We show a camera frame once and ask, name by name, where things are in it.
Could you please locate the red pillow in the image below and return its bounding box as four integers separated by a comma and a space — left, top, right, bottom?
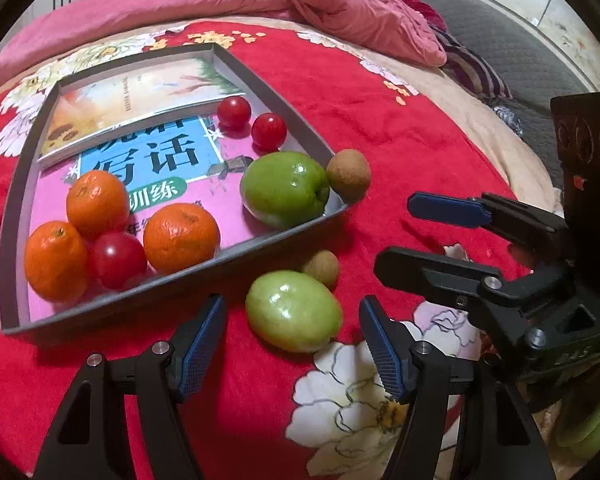
400, 0, 448, 32

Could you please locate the green apple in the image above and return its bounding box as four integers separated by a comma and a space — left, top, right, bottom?
245, 270, 343, 353
239, 151, 330, 230

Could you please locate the red cherry tomato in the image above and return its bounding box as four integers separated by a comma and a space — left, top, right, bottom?
216, 96, 251, 129
251, 113, 287, 152
90, 232, 148, 290

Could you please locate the orange mandarin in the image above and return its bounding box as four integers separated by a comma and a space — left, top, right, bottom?
143, 203, 221, 274
24, 220, 88, 304
66, 170, 130, 240

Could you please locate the small brown longan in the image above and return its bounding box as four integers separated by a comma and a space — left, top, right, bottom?
326, 148, 372, 203
300, 250, 340, 288

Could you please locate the pink rumpled duvet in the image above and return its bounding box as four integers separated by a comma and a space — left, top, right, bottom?
0, 0, 446, 86

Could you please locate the pink Chinese workbook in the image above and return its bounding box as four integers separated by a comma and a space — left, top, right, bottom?
26, 114, 289, 322

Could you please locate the striped dark pillow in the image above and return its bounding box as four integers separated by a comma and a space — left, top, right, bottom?
432, 27, 513, 101

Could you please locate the grey padded headboard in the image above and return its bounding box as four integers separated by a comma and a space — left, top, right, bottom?
420, 0, 588, 188

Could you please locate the beige bed sheet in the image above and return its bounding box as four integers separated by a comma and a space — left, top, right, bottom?
0, 15, 557, 210

